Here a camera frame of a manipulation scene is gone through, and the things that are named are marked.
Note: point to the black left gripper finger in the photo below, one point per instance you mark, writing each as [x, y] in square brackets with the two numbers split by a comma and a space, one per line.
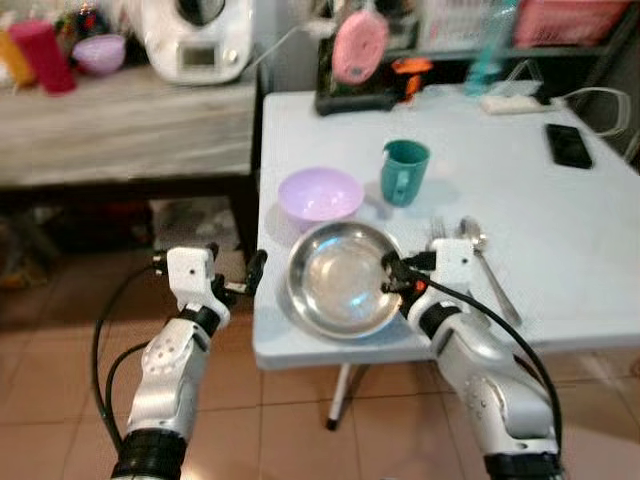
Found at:
[257, 272]

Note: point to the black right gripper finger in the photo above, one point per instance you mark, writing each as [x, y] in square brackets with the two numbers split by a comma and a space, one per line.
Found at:
[389, 264]

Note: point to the steel bowl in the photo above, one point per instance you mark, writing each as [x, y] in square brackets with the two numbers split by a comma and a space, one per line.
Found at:
[335, 285]

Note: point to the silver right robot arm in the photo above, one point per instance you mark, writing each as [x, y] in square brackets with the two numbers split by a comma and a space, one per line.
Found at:
[490, 385]

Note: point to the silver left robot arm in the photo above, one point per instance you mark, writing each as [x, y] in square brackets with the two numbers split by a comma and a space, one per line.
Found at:
[170, 370]

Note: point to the steel spoon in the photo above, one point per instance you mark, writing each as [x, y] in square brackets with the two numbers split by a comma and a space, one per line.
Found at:
[474, 235]

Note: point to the teal mug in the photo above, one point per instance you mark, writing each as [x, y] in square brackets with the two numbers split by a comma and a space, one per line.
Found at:
[404, 175]

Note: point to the large purple plastic bowl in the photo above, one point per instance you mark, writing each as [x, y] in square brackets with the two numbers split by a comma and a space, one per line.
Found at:
[320, 195]

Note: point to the white folding table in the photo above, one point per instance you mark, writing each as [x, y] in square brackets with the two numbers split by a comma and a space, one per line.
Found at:
[560, 250]

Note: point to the orange black gadget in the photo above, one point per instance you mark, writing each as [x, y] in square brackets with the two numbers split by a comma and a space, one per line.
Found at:
[411, 75]

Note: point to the grey wooden sideboard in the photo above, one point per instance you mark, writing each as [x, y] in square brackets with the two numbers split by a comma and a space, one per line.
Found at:
[120, 130]

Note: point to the white power strip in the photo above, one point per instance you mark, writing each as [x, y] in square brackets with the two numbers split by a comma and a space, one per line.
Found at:
[512, 103]

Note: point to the black smartphone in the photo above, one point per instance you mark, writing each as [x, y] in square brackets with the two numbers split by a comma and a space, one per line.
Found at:
[569, 146]

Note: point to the pink oval gadget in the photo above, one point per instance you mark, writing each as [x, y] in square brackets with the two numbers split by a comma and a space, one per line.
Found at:
[360, 48]

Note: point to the teal plastic bottle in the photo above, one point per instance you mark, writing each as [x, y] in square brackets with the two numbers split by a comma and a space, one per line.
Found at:
[490, 50]

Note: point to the white kitchen machine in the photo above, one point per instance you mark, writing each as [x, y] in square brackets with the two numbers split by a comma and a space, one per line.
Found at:
[198, 40]

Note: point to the white slatted crate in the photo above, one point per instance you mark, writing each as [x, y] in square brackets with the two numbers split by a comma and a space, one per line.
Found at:
[455, 25]

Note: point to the small purple plastic bowl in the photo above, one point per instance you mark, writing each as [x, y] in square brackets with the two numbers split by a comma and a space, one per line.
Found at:
[100, 55]

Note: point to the pink plastic basket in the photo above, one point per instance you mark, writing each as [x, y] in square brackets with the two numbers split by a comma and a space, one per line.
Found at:
[570, 22]

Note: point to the red plastic container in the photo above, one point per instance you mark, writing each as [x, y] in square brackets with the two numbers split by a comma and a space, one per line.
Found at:
[45, 55]

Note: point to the yellow container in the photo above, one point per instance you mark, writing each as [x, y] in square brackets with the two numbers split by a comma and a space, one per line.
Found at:
[14, 60]

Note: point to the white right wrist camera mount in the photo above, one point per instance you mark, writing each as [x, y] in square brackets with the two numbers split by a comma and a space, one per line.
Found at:
[453, 268]

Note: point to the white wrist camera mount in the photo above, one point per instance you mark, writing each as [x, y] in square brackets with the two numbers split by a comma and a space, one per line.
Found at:
[453, 268]
[193, 275]

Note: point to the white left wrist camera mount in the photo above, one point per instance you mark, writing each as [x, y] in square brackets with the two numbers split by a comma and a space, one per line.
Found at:
[193, 275]

